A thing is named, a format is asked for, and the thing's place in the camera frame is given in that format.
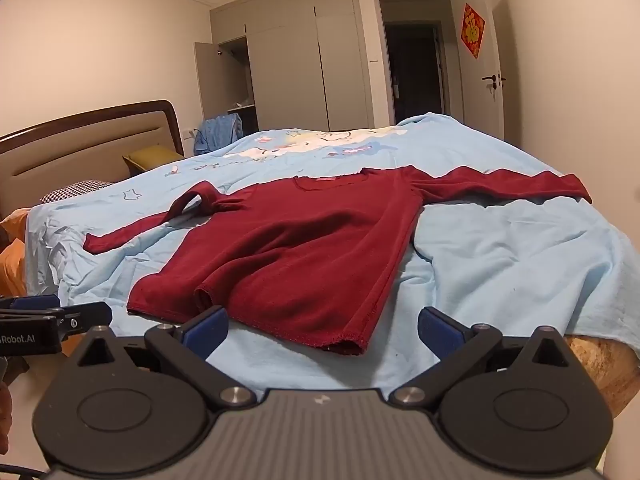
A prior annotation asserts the dark red sweater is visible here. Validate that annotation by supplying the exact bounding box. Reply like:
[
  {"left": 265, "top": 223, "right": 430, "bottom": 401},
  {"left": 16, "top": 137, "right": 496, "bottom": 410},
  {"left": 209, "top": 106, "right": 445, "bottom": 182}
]
[{"left": 82, "top": 164, "right": 593, "bottom": 357}]

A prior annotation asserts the light blue printed bedsheet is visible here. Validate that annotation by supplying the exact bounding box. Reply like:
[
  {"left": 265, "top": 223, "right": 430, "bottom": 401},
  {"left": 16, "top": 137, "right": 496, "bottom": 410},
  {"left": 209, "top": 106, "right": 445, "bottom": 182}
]
[{"left": 25, "top": 112, "right": 633, "bottom": 396}]

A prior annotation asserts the brown padded bed headboard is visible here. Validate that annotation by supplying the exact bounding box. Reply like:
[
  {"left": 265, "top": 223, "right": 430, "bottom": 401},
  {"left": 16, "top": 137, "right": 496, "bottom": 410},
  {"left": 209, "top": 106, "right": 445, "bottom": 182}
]
[{"left": 0, "top": 100, "right": 185, "bottom": 221}]

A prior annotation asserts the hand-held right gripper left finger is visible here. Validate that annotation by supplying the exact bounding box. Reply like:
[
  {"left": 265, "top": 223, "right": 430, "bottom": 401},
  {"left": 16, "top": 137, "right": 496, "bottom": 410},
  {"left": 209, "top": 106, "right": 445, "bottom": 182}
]
[{"left": 75, "top": 305, "right": 258, "bottom": 408}]

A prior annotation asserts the white room door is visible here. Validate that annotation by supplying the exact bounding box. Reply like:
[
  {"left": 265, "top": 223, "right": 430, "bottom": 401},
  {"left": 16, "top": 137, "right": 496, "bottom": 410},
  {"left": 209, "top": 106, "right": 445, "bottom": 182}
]
[{"left": 450, "top": 0, "right": 507, "bottom": 137}]

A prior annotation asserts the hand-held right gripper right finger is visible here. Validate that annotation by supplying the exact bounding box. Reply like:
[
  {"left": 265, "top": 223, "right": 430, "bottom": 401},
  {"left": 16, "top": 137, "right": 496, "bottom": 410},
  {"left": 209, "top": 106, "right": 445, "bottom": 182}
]
[{"left": 389, "top": 306, "right": 577, "bottom": 407}]

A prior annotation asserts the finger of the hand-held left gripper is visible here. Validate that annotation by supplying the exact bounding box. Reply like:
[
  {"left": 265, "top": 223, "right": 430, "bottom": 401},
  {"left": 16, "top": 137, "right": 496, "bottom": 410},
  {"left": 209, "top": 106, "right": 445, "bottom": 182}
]
[
  {"left": 56, "top": 302, "right": 114, "bottom": 337},
  {"left": 0, "top": 295, "right": 66, "bottom": 319}
]

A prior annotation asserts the brown patterned mattress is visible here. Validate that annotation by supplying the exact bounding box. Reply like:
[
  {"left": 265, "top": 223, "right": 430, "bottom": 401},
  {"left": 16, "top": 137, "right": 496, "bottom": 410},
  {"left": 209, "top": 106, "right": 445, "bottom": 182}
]
[{"left": 564, "top": 335, "right": 640, "bottom": 418}]

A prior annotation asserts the grey built-in wardrobe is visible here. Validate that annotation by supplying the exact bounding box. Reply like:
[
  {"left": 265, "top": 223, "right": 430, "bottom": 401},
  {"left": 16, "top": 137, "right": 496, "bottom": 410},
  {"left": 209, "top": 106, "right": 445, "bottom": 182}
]
[{"left": 194, "top": 0, "right": 376, "bottom": 133}]

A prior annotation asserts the open wardrobe door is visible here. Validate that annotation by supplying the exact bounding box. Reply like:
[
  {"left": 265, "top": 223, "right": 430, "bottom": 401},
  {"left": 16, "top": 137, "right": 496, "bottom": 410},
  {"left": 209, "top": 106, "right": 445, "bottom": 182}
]
[{"left": 194, "top": 41, "right": 224, "bottom": 120}]

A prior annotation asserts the dark doorway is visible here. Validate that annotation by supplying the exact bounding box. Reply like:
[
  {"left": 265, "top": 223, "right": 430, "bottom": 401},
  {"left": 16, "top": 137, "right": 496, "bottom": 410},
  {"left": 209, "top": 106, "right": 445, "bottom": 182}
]
[{"left": 377, "top": 0, "right": 463, "bottom": 128}]

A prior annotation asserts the red diamond wall decoration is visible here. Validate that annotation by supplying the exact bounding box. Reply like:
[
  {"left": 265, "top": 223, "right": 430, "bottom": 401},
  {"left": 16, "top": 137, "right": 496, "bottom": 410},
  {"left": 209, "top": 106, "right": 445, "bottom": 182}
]
[{"left": 460, "top": 2, "right": 486, "bottom": 60}]

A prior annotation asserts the olive green pillow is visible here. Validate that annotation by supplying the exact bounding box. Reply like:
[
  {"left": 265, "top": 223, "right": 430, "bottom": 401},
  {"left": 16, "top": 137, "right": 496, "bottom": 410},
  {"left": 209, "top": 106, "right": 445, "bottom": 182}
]
[{"left": 122, "top": 144, "right": 183, "bottom": 177}]

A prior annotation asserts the blue garment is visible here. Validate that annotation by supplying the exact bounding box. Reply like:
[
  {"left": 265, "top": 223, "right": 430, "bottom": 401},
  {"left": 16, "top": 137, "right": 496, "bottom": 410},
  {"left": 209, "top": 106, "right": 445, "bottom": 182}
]
[{"left": 194, "top": 112, "right": 244, "bottom": 157}]

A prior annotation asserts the orange bed sheet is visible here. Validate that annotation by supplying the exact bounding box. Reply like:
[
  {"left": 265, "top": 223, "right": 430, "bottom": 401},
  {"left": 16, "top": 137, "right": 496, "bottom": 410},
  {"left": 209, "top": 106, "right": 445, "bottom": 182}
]
[{"left": 0, "top": 207, "right": 83, "bottom": 376}]

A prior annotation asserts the black cable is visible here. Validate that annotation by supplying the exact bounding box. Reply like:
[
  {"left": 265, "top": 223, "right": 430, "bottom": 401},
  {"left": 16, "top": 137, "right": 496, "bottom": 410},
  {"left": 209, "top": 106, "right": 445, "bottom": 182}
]
[{"left": 0, "top": 466, "right": 48, "bottom": 480}]

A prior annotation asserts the houndstooth patterned pillow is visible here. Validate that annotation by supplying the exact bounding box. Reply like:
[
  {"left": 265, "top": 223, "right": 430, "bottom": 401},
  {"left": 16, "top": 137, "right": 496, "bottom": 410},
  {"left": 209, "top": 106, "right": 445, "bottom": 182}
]
[{"left": 39, "top": 179, "right": 118, "bottom": 205}]

